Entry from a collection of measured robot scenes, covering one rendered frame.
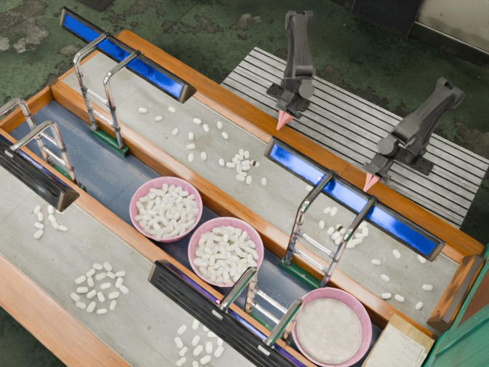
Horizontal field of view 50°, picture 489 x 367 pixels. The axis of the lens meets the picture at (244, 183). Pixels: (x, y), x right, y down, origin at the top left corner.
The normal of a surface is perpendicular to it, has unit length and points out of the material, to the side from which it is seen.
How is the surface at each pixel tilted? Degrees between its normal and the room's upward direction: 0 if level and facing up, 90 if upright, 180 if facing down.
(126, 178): 0
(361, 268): 0
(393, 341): 0
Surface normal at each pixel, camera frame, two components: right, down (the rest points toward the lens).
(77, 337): 0.05, -0.54
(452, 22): -0.54, 0.67
